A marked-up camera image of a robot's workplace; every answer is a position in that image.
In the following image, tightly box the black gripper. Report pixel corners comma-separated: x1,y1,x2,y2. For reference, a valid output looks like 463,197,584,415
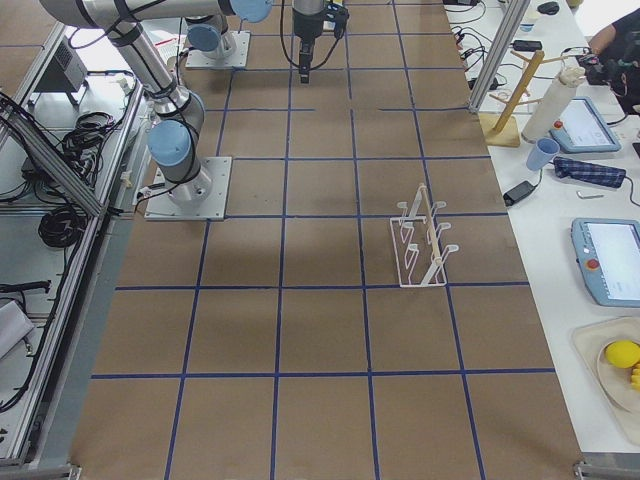
292,0,322,83

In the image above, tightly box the blue cup on side table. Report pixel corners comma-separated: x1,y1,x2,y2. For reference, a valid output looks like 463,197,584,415
526,137,560,171

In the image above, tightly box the wooden mug tree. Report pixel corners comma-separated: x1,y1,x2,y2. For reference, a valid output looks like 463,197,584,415
479,49,566,148

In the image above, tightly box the grey control box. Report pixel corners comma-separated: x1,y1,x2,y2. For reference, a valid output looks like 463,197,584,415
35,38,88,93

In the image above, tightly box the black power adapter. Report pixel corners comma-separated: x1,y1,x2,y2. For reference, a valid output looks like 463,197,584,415
502,181,537,207

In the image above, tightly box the blue teach pendant far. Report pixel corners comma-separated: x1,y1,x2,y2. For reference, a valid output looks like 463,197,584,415
549,97,621,154

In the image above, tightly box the blue teach pendant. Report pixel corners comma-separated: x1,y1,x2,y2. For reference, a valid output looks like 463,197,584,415
571,218,639,308
549,97,621,154

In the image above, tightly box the hex key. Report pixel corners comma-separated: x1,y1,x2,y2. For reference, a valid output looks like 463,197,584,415
576,190,604,200

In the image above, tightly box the person in black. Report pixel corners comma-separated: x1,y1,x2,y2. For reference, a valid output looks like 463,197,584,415
588,9,639,114

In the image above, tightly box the plaid blue cloth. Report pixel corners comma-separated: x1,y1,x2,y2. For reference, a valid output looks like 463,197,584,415
553,156,626,189

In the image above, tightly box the blue teach pendant near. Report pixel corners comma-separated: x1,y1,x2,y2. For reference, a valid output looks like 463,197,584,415
571,218,639,308

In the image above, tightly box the yellow lemon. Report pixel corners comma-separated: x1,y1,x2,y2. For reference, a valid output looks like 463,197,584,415
604,339,640,369

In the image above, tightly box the beige tray with plate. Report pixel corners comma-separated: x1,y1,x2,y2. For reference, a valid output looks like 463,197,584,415
572,317,639,446

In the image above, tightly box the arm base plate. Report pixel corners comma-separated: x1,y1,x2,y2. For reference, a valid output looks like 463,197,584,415
144,157,232,221
186,25,250,70

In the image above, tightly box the aluminium frame post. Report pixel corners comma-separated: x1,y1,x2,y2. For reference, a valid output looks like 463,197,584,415
468,0,530,113

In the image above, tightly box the white wire cup rack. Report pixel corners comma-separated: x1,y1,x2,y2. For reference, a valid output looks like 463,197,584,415
389,183,459,288

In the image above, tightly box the black cable bundle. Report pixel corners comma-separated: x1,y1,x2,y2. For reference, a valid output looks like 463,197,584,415
38,205,87,250

